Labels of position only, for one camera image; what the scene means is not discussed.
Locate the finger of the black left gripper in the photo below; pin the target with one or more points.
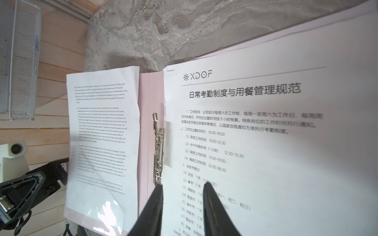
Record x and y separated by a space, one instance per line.
53 172

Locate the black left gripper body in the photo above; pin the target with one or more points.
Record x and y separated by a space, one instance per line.
18 197

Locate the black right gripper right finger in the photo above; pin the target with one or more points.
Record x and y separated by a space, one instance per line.
216 219

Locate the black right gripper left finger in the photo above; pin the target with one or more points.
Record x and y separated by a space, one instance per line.
149 222

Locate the printed white paper sheet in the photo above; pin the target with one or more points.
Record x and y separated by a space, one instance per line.
286 131

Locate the pink file folder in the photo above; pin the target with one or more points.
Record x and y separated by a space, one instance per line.
150 132

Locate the metal folder clip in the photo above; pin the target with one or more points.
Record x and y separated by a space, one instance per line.
158 154

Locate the printed white paper stack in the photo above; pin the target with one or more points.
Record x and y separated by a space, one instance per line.
103 147

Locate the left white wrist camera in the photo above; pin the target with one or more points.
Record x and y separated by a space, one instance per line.
13 160

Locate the white wire mesh shelf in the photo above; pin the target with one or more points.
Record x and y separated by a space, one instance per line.
20 50

